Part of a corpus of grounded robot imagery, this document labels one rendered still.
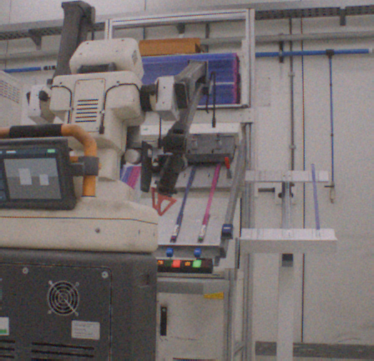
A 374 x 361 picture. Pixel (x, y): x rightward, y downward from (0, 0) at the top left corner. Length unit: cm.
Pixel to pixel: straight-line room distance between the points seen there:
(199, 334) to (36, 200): 141
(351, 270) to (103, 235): 303
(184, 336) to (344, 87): 237
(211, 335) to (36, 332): 133
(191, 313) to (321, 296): 173
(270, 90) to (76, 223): 316
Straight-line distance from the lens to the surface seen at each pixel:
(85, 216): 149
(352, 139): 440
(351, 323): 435
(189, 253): 245
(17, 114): 386
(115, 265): 146
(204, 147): 284
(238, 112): 296
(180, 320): 278
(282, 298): 243
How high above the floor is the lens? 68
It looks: 7 degrees up
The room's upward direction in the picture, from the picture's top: 1 degrees clockwise
